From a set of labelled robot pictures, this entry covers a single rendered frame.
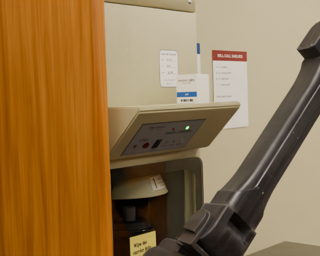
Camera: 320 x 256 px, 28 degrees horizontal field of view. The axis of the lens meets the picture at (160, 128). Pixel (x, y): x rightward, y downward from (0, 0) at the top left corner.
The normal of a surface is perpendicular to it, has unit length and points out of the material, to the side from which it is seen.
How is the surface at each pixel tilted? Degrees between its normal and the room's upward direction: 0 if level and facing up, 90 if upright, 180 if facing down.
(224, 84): 90
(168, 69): 90
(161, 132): 135
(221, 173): 90
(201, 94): 90
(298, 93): 45
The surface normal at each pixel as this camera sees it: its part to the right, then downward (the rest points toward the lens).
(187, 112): 0.56, 0.71
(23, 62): -0.66, 0.06
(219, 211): -0.66, -0.66
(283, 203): 0.75, 0.01
